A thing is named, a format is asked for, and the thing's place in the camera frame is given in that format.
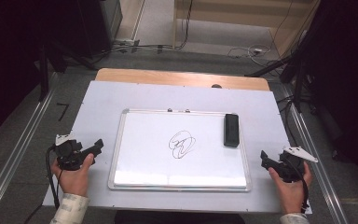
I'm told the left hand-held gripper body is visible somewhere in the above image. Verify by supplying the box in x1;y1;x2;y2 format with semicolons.
55;133;90;172

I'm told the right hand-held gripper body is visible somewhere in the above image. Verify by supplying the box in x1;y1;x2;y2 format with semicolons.
276;147;319;184

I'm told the black whiteboard eraser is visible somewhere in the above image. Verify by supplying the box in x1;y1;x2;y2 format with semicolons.
223;113;241;148

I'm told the white whiteboard with metal frame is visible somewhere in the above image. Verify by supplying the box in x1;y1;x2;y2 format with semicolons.
107;108;252;192

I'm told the person's right hand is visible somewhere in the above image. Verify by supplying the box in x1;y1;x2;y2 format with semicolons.
268;162;313;216

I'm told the person's left hand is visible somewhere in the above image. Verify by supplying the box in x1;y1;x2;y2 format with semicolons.
50;153;95;198

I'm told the black metal stand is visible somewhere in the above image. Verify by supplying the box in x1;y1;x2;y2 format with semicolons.
244;31;311;113
37;46;51;103

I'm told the person's dark lap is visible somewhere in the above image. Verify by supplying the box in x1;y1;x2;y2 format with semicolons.
114;210;247;224

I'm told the black cabinet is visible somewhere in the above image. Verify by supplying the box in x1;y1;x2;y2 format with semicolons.
76;0;124;60

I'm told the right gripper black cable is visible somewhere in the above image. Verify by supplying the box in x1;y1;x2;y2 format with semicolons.
292;162;310;213

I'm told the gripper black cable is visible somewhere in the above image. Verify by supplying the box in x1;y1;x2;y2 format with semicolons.
45;145;61;209
292;162;310;213

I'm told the aluminium floor rail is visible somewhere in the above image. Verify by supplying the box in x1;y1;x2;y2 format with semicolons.
0;73;59;224
281;83;350;224

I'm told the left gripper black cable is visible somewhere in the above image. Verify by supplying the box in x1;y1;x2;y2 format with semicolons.
45;145;61;209

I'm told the white floor cable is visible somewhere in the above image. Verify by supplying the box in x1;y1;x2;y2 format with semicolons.
227;44;272;67

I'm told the black floor cable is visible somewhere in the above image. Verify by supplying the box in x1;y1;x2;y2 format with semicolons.
89;0;195;63

